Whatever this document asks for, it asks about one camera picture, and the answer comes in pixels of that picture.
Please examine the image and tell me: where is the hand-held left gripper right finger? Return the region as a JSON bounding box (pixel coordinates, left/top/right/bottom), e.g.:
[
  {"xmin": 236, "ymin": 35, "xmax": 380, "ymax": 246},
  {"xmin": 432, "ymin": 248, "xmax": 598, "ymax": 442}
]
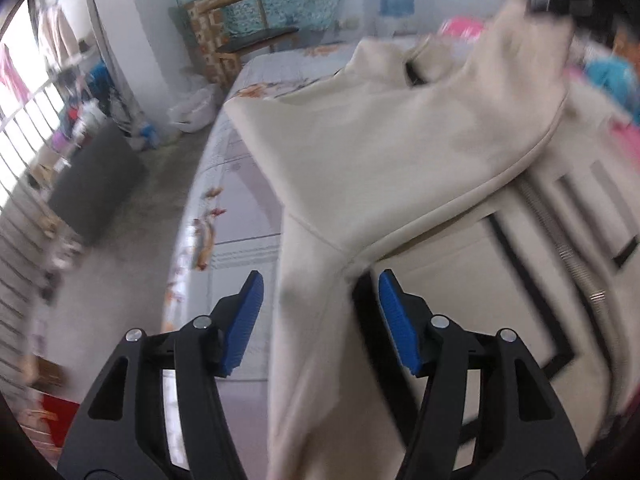
[{"xmin": 377, "ymin": 269, "xmax": 588, "ymax": 480}]

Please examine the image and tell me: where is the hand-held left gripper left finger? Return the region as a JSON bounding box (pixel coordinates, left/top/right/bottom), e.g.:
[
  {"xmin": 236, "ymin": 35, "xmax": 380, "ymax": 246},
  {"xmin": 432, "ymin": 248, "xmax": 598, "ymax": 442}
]
[{"xmin": 57, "ymin": 270, "xmax": 265, "ymax": 480}]

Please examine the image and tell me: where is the cream zip jacket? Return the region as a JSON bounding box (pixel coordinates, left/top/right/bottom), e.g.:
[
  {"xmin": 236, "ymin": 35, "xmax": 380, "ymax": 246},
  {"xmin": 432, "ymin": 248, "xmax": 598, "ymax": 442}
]
[{"xmin": 222, "ymin": 0, "xmax": 640, "ymax": 480}]

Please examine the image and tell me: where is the pile of assorted clothes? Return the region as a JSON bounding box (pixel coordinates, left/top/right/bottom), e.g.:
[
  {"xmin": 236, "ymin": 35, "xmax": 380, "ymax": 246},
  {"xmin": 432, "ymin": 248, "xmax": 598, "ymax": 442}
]
[{"xmin": 60, "ymin": 55, "xmax": 116, "ymax": 126}]

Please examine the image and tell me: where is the teal printed cloth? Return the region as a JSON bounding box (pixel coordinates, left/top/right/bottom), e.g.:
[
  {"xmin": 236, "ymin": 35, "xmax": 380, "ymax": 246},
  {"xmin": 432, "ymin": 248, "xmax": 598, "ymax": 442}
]
[{"xmin": 585, "ymin": 55, "xmax": 640, "ymax": 126}]

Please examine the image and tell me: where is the pink floral blanket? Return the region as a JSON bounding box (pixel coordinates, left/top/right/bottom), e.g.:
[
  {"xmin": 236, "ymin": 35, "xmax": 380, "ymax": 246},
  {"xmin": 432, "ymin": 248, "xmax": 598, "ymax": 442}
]
[{"xmin": 439, "ymin": 16, "xmax": 640, "ymax": 171}]

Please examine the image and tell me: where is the floral table cover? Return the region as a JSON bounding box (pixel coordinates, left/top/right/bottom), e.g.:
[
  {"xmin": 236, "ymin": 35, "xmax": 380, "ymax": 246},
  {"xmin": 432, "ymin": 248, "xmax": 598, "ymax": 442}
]
[{"xmin": 162, "ymin": 42, "xmax": 361, "ymax": 381}]

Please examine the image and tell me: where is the red gift bag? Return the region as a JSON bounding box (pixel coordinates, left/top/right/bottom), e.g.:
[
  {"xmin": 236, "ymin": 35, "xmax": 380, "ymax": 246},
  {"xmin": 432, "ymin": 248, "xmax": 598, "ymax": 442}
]
[{"xmin": 42, "ymin": 395, "xmax": 81, "ymax": 441}]

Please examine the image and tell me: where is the dark grey cabinet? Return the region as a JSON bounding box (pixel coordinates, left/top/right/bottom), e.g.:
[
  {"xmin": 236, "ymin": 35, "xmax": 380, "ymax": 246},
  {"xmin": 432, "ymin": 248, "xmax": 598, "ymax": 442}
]
[{"xmin": 47, "ymin": 122, "xmax": 150, "ymax": 246}]

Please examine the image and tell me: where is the white plastic bag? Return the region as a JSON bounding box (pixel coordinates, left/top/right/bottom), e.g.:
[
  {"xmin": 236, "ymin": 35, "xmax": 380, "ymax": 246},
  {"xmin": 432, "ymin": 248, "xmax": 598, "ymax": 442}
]
[{"xmin": 167, "ymin": 85, "xmax": 221, "ymax": 133}]

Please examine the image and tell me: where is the wooden chair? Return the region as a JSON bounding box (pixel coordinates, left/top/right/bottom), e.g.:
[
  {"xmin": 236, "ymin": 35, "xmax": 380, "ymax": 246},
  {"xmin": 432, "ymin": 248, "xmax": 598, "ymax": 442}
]
[{"xmin": 185, "ymin": 0, "xmax": 301, "ymax": 86}]

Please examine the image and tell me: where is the metal window railing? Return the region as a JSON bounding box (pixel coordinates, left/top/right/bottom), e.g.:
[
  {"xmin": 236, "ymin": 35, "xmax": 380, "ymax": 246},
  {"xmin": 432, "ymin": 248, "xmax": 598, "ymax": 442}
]
[{"xmin": 0, "ymin": 72, "xmax": 66, "ymax": 341}]

